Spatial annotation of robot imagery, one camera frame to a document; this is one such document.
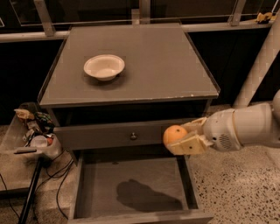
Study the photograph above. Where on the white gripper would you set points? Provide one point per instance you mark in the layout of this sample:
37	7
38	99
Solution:
219	129

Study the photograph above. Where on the orange fruit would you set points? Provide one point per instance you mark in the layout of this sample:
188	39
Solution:
173	133

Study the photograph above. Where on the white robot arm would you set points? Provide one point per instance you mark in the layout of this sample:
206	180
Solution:
258	124

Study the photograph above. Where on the round metal drawer knob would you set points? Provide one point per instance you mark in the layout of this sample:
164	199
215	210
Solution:
133	136

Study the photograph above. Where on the grey top drawer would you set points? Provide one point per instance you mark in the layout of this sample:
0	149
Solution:
108	135

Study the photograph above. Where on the grey drawer cabinet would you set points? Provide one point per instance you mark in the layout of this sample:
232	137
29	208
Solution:
164	77

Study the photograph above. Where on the open grey middle drawer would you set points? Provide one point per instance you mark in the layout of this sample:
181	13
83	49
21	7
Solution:
133	188

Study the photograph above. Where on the white bowl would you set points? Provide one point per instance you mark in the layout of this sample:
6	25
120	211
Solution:
104	67

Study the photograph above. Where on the yellow object on railing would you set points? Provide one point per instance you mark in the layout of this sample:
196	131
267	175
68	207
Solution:
264	18

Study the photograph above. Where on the clutter items in bin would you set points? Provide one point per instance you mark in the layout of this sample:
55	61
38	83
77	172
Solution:
39	127

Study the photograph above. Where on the clear plastic bin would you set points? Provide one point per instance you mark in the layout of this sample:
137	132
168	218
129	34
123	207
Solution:
14	144

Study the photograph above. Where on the black stand pole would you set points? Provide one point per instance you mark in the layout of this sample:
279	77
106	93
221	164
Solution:
31	192

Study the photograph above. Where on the metal railing with glass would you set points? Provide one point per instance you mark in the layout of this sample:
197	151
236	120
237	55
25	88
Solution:
31	20

